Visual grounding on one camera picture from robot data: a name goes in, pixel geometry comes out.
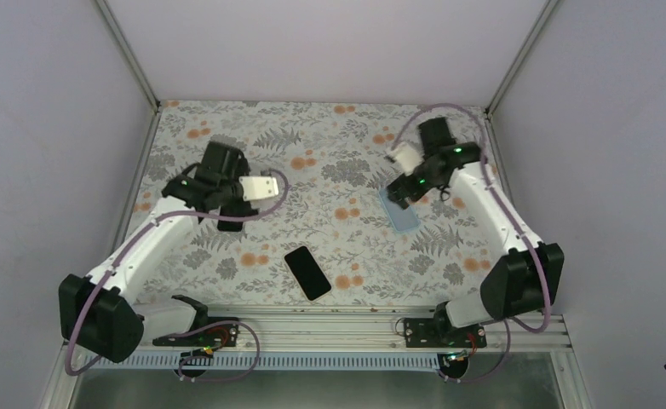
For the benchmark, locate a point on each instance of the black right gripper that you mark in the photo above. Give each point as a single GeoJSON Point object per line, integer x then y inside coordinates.
{"type": "Point", "coordinates": [412, 193]}

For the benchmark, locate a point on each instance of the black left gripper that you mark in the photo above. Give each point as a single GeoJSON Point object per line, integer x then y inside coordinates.
{"type": "Point", "coordinates": [242, 166]}

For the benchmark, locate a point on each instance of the black phone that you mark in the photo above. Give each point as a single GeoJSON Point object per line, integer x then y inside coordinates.
{"type": "Point", "coordinates": [231, 225]}

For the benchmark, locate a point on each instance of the light blue phone case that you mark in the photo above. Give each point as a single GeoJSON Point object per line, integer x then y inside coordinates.
{"type": "Point", "coordinates": [402, 221]}

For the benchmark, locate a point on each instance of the black smartphone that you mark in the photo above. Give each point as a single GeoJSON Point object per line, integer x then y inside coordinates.
{"type": "Point", "coordinates": [307, 272]}

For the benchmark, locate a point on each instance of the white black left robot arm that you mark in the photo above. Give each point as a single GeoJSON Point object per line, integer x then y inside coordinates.
{"type": "Point", "coordinates": [99, 311]}

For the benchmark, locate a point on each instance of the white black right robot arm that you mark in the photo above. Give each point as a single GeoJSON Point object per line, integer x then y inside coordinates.
{"type": "Point", "coordinates": [526, 271]}

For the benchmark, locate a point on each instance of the floral patterned table mat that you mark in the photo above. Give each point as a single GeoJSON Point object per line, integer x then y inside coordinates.
{"type": "Point", "coordinates": [334, 157]}

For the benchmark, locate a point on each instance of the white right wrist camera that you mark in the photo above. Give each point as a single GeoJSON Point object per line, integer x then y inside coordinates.
{"type": "Point", "coordinates": [405, 156]}

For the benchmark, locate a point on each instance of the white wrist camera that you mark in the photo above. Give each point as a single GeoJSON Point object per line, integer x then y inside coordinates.
{"type": "Point", "coordinates": [256, 188]}
{"type": "Point", "coordinates": [405, 156]}

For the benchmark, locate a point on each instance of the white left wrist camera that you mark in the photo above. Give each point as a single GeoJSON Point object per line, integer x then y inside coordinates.
{"type": "Point", "coordinates": [256, 188]}

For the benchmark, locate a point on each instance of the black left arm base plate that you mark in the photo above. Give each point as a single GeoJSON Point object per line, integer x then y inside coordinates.
{"type": "Point", "coordinates": [224, 335]}

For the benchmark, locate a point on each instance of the aluminium frame post right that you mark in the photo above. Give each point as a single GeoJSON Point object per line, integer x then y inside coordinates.
{"type": "Point", "coordinates": [525, 49]}

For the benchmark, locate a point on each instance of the aluminium frame post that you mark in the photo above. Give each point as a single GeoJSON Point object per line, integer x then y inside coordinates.
{"type": "Point", "coordinates": [525, 49]}
{"type": "Point", "coordinates": [127, 52]}

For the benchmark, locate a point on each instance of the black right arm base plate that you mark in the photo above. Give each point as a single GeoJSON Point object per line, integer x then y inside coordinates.
{"type": "Point", "coordinates": [426, 333]}

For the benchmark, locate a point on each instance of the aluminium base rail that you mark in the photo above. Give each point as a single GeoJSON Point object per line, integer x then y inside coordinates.
{"type": "Point", "coordinates": [371, 330]}

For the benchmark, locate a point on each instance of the white slotted cable duct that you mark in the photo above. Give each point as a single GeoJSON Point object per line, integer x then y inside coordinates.
{"type": "Point", "coordinates": [280, 361]}

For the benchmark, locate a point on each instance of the aluminium frame post left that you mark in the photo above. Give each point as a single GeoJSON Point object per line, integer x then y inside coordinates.
{"type": "Point", "coordinates": [127, 52]}

